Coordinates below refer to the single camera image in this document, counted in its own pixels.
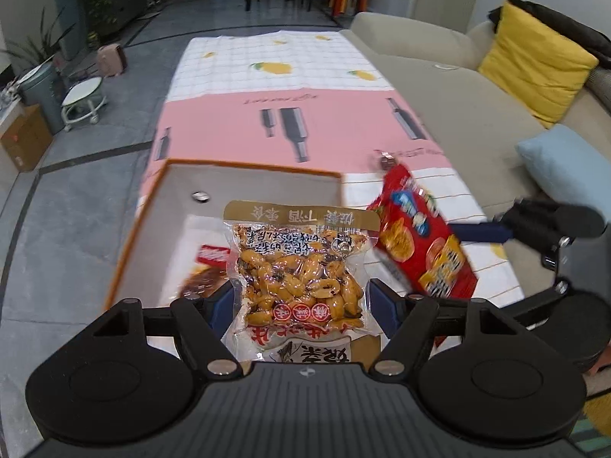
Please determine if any grey trash bin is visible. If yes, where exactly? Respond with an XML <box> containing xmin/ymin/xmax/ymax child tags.
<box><xmin>16</xmin><ymin>63</ymin><xmax>66</xmax><ymax>135</ymax></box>

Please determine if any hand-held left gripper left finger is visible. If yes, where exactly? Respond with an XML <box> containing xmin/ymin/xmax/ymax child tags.
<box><xmin>71</xmin><ymin>279</ymin><xmax>242</xmax><ymax>377</ymax></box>

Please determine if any brown cardboard carton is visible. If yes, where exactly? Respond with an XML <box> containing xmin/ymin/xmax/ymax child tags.
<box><xmin>0</xmin><ymin>102</ymin><xmax>54</xmax><ymax>173</ymax></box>

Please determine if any orange cardboard box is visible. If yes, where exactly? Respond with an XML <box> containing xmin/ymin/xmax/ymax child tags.
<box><xmin>105</xmin><ymin>158</ymin><xmax>385</xmax><ymax>368</ymax></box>

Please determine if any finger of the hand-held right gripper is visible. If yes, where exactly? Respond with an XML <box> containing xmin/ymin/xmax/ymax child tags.
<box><xmin>449</xmin><ymin>201</ymin><xmax>606</xmax><ymax>269</ymax></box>
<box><xmin>499</xmin><ymin>277</ymin><xmax>572</xmax><ymax>326</ymax></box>

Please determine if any yellow cushion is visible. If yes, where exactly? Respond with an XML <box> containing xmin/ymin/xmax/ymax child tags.
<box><xmin>477</xmin><ymin>0</ymin><xmax>600</xmax><ymax>127</ymax></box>

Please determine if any long-leaf potted plant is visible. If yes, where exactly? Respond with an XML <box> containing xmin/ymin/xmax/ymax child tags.
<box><xmin>0</xmin><ymin>7</ymin><xmax>78</xmax><ymax>83</ymax></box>

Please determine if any clear peanut packet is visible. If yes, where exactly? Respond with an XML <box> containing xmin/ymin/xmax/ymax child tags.
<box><xmin>223</xmin><ymin>200</ymin><xmax>383</xmax><ymax>366</ymax></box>

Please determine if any red chocolate cake packet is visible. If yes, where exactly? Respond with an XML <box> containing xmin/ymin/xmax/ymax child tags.
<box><xmin>179</xmin><ymin>241</ymin><xmax>236</xmax><ymax>302</ymax></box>

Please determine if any beige sofa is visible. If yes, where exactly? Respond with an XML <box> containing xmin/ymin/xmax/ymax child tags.
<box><xmin>339</xmin><ymin>10</ymin><xmax>611</xmax><ymax>307</ymax></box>

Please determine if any red cracker packet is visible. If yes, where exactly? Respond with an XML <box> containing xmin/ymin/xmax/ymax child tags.
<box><xmin>367</xmin><ymin>162</ymin><xmax>479</xmax><ymax>350</ymax></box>

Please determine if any light blue cushion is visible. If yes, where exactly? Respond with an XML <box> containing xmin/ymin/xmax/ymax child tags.
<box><xmin>516</xmin><ymin>124</ymin><xmax>611</xmax><ymax>231</ymax></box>

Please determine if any pink and white printed tablecloth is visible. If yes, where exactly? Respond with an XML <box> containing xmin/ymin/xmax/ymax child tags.
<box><xmin>107</xmin><ymin>31</ymin><xmax>528</xmax><ymax>344</ymax></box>

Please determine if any white wheeled stool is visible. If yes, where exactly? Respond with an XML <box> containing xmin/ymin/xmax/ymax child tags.
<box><xmin>60</xmin><ymin>76</ymin><xmax>107</xmax><ymax>132</ymax></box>

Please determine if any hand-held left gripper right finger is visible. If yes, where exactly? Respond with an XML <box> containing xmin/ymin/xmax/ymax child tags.
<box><xmin>367</xmin><ymin>279</ymin><xmax>530</xmax><ymax>377</ymax></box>

